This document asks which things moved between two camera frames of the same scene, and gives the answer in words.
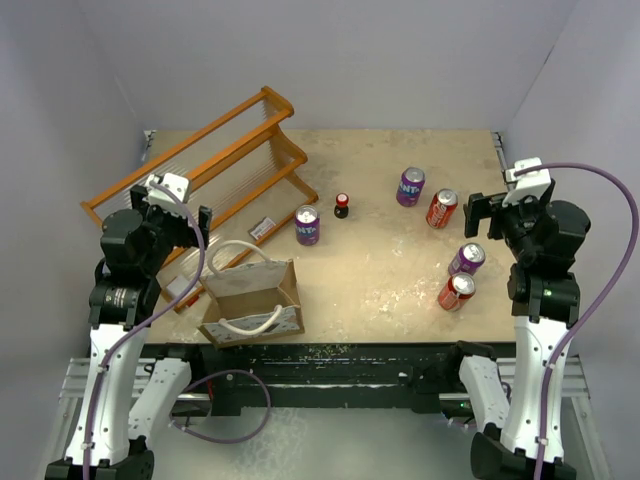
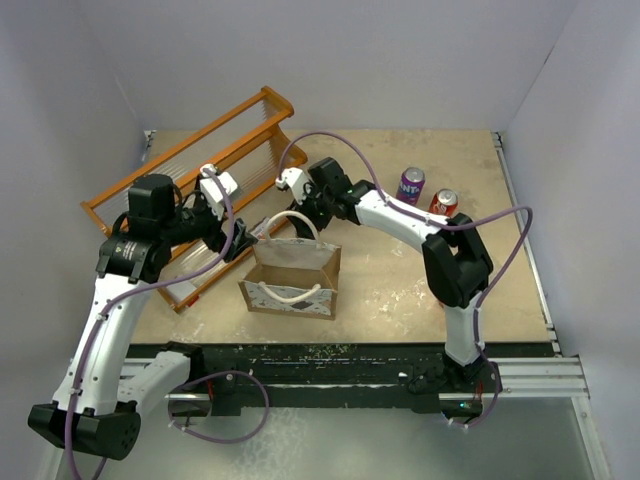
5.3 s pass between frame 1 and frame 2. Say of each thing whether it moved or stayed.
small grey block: stayed
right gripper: moved
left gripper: moved
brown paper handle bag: moved
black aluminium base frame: stayed
